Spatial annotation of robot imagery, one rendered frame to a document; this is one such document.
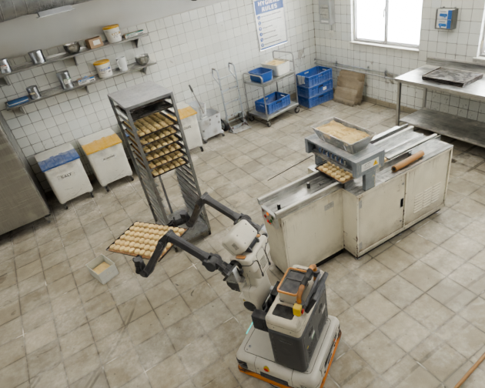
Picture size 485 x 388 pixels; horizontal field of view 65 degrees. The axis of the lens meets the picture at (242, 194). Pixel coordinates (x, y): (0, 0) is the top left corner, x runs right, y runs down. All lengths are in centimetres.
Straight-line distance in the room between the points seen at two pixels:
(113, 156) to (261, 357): 404
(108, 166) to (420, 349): 475
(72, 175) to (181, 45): 275
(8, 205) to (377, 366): 481
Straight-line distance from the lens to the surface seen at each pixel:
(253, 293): 282
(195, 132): 652
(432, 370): 346
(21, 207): 598
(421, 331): 365
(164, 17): 676
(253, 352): 318
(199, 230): 460
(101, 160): 615
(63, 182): 618
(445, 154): 437
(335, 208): 375
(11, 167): 576
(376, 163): 357
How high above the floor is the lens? 289
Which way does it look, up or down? 33 degrees down
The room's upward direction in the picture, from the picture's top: 12 degrees counter-clockwise
